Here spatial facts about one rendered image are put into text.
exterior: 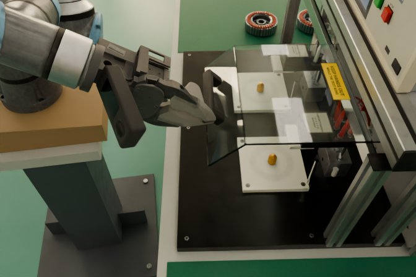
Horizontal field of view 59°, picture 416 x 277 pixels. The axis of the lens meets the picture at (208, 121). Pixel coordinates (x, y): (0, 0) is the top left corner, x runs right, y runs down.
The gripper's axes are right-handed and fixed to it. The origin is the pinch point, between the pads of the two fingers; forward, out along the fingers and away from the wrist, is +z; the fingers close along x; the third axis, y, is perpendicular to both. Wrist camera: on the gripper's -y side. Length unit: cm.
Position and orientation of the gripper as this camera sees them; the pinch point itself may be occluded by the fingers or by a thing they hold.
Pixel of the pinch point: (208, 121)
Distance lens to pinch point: 58.9
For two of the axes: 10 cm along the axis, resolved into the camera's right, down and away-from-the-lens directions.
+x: -5.0, 5.8, 6.4
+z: 8.7, 3.2, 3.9
